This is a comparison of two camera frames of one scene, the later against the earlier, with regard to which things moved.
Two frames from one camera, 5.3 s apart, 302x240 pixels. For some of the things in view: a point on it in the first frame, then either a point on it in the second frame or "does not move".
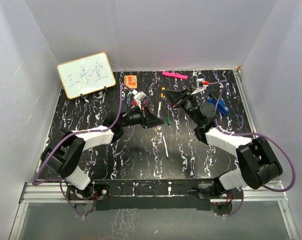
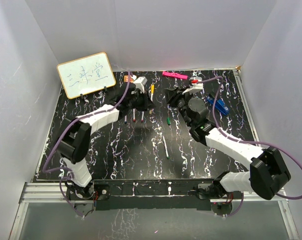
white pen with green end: x=165 y=146 does not move
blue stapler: x=220 y=106 does not move
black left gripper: x=147 y=120 → x=147 y=103
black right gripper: x=178 y=98 does not move
